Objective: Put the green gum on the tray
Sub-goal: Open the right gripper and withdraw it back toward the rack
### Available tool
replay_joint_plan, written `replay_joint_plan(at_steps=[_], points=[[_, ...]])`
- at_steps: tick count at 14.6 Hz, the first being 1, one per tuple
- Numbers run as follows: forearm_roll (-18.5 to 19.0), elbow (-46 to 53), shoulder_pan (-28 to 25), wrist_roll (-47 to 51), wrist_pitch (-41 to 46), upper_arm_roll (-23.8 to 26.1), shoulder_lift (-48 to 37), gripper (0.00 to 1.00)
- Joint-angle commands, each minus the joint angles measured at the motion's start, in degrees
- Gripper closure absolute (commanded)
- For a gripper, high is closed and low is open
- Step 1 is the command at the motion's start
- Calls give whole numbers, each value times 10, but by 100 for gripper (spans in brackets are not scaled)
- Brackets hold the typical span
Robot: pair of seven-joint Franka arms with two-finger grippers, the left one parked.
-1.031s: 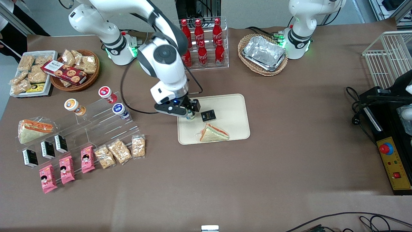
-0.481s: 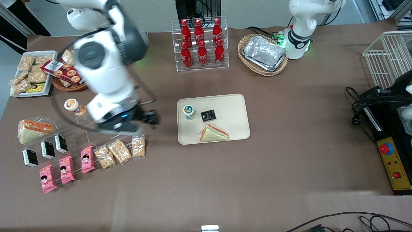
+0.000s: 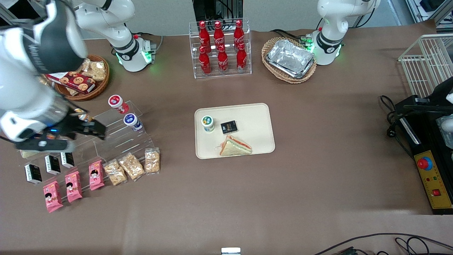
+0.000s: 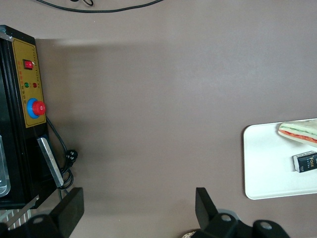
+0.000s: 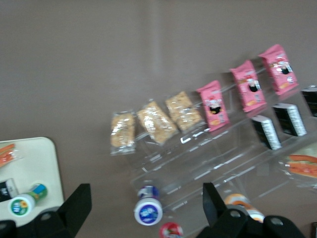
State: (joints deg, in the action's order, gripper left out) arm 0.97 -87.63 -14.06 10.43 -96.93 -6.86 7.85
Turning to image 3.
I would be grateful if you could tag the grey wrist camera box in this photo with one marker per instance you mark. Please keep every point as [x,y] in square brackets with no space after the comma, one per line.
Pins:
[42,146]

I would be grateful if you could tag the red cookie box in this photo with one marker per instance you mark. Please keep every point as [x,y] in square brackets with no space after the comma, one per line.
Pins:
[76,82]

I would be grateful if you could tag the rice cracker packet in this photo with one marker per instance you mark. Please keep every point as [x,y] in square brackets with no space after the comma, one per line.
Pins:
[131,166]
[152,161]
[115,173]

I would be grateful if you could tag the black and white carton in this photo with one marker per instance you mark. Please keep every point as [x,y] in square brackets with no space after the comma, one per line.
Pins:
[67,160]
[33,174]
[53,165]

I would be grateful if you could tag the pink snack packet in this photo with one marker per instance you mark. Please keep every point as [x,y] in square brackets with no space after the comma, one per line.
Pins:
[52,196]
[73,186]
[96,175]

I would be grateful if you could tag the grey metal shelf frame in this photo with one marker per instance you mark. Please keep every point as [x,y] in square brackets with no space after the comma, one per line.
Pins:
[442,12]

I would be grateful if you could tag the clear acrylic step stand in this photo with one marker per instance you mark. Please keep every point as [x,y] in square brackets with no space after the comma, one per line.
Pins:
[116,141]

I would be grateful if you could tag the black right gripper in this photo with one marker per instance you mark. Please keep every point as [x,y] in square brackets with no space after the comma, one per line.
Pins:
[75,124]

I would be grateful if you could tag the red cola bottle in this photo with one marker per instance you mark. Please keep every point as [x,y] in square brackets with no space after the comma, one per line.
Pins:
[222,62]
[204,35]
[218,33]
[241,60]
[204,63]
[238,33]

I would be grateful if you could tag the black machine with yellow panel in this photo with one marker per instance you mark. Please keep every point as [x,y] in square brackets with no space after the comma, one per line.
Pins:
[424,141]

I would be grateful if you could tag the brown wicker basket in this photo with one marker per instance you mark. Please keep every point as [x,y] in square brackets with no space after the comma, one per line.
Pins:
[101,86]

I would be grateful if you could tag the aluminium foil tray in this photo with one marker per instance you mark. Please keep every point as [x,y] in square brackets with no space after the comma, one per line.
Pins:
[290,58]

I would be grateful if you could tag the red gum bottle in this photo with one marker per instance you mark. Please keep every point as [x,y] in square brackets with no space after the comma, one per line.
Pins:
[118,103]

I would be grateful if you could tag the black equipment cabinet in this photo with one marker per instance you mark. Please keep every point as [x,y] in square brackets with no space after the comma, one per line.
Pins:
[203,9]

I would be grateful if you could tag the wrapped triangle sandwich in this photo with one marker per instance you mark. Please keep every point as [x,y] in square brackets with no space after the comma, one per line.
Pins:
[235,147]

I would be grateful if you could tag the small black snack packet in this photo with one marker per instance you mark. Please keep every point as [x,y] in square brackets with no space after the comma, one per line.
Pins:
[229,127]

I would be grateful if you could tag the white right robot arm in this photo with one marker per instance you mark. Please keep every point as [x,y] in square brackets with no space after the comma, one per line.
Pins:
[21,88]

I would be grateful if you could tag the clear bagged snack packet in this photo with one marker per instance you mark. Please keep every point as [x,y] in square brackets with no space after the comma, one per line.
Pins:
[97,71]
[86,65]
[72,91]

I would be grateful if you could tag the beige plastic tray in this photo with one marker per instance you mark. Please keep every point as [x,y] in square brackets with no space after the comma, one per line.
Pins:
[249,120]

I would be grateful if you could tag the clear acrylic bottle rack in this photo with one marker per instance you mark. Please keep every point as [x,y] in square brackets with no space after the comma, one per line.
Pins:
[229,67]

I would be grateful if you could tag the green gum bottle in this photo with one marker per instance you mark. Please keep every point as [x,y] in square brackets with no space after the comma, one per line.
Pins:
[207,122]

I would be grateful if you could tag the light wicker basket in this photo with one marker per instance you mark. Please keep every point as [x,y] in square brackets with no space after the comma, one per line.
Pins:
[272,44]

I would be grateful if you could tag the small white box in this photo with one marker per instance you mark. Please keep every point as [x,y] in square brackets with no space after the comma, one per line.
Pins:
[230,251]

